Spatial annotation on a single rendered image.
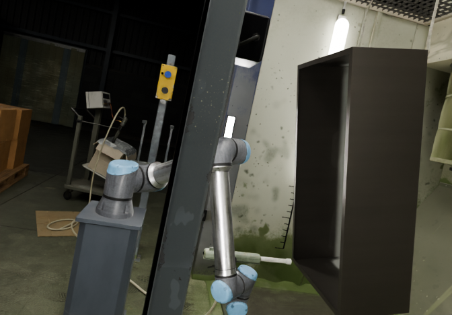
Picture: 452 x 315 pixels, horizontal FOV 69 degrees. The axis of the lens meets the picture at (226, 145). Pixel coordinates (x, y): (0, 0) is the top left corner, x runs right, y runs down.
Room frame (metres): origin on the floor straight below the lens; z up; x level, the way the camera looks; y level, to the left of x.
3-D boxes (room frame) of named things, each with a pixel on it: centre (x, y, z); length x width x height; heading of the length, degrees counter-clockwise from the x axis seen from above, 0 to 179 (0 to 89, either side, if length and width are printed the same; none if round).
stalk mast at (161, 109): (2.57, 0.55, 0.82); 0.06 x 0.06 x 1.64; 10
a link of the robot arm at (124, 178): (1.69, 0.49, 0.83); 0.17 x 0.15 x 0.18; 144
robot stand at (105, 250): (1.69, 0.50, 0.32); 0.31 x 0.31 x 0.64; 10
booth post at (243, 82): (2.53, -0.03, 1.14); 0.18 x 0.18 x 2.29; 10
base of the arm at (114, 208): (1.69, 0.50, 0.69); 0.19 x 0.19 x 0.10
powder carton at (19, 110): (4.00, 2.63, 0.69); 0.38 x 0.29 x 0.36; 15
